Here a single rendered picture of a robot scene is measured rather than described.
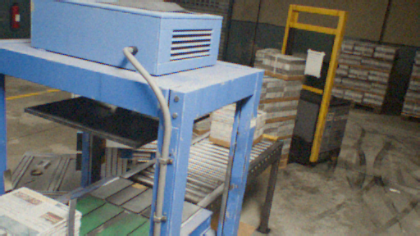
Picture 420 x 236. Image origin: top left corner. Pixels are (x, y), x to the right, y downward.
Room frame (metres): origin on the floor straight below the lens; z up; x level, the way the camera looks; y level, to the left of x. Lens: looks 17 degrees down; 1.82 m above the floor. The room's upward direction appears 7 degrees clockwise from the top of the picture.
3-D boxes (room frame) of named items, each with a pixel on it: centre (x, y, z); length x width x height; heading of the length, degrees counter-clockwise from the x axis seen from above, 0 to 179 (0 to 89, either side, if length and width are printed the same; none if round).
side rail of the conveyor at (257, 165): (2.47, -0.30, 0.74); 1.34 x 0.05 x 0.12; 155
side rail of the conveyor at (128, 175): (2.68, 0.16, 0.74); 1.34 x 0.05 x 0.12; 155
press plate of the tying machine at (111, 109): (1.65, 0.37, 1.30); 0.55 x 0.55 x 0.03; 65
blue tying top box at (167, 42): (1.65, 0.37, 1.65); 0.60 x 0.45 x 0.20; 65
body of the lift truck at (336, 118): (5.10, -1.33, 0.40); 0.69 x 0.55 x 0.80; 43
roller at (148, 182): (2.04, 0.18, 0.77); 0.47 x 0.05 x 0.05; 65
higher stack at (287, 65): (4.55, -0.74, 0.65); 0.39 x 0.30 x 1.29; 43
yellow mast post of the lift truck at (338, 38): (4.60, -1.28, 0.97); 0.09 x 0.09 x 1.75; 43
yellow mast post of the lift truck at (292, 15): (5.09, -0.83, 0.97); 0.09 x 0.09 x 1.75; 43
